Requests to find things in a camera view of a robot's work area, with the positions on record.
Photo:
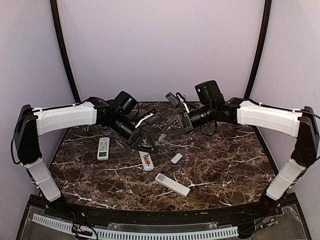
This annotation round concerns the white remote with green buttons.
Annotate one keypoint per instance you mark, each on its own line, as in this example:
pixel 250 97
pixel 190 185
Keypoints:
pixel 103 149

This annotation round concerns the white remote with QR label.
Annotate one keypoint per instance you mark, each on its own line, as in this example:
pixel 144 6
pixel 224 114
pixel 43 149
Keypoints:
pixel 172 184

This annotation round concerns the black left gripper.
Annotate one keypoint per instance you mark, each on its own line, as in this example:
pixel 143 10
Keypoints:
pixel 132 142

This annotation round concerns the white battery cover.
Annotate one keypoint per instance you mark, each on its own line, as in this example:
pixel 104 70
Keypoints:
pixel 176 158

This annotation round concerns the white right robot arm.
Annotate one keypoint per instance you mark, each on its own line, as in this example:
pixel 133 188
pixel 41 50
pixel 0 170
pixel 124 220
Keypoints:
pixel 298 123

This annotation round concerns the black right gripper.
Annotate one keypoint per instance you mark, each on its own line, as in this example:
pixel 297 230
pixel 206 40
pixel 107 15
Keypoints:
pixel 189 128

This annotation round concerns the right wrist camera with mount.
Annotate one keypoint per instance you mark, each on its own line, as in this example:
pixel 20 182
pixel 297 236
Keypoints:
pixel 208 93

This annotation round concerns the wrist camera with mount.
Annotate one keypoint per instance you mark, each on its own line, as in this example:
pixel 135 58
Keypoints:
pixel 126 103
pixel 208 93

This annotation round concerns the white slotted cable duct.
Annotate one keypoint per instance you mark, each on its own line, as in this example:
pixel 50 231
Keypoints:
pixel 107 234

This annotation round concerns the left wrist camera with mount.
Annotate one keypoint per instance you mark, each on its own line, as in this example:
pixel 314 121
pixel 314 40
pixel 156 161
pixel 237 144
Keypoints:
pixel 126 103

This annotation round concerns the black left rear frame post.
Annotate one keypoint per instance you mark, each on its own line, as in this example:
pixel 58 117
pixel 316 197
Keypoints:
pixel 63 50

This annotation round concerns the black frame post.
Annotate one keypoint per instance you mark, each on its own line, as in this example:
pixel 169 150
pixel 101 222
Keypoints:
pixel 259 48
pixel 63 50

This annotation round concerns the black right rear frame post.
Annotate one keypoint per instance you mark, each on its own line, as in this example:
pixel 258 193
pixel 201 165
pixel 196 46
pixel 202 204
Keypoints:
pixel 259 48

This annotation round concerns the black curved front rail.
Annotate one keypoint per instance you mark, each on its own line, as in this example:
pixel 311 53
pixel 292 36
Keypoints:
pixel 244 214

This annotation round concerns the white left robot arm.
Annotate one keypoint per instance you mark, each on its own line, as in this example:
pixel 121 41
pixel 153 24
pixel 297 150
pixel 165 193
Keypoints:
pixel 35 122

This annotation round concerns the white remote with battery compartment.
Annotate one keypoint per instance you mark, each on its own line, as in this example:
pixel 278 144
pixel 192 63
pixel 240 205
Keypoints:
pixel 151 167

